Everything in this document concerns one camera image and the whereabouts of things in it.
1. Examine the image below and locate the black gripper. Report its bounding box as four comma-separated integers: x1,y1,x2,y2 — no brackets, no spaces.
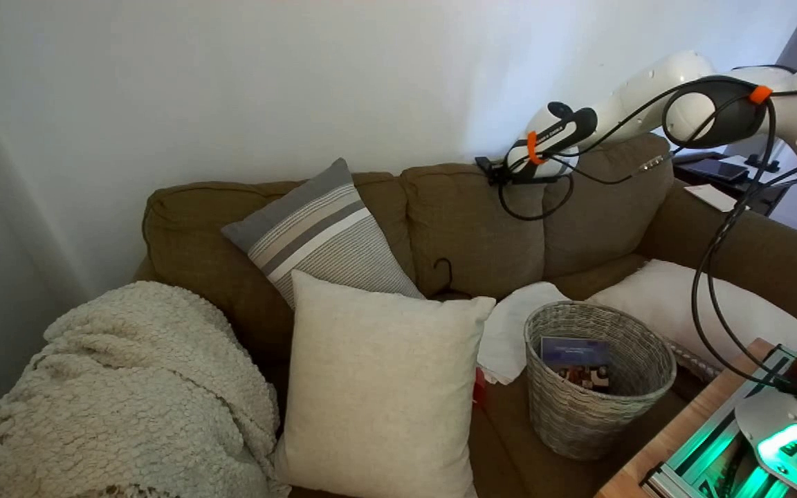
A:
485,135,540,191

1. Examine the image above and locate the blue box in basket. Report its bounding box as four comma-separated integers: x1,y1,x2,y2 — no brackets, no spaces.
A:
536,336,616,376

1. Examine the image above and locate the dark printed item in basket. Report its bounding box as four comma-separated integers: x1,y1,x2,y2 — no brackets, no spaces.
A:
558,362,615,397

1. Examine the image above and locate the grey wicker basket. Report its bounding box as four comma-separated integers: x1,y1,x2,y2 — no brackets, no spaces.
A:
521,299,680,462

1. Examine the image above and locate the brown fabric sofa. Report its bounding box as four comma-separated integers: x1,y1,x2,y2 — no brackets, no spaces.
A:
136,133,797,498

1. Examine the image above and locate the white folded cloth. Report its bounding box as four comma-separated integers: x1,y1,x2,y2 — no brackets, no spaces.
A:
475,281,573,387

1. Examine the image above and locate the grey striped throw pillow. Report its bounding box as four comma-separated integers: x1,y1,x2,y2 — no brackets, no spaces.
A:
218,155,423,310

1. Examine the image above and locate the white long pillow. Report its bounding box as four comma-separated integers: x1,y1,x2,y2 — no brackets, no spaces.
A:
584,257,797,376

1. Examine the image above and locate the small red item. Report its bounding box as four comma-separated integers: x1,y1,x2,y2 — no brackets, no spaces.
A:
470,366,490,411

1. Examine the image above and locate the cream square throw pillow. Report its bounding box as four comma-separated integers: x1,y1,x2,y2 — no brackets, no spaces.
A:
272,270,499,498

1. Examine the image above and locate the white side table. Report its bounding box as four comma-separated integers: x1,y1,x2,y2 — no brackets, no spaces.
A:
683,149,797,220

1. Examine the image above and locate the wooden table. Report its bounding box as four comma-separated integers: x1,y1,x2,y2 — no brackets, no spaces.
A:
594,337,781,498

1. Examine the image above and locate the cream knitted blanket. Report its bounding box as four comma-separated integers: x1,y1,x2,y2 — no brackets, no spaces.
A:
0,281,291,498

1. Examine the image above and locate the orange wrist strap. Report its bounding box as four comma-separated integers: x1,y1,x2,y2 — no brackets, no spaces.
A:
524,131,544,170

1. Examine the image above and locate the aluminium mount with green light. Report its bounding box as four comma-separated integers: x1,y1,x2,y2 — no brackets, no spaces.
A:
645,343,797,498

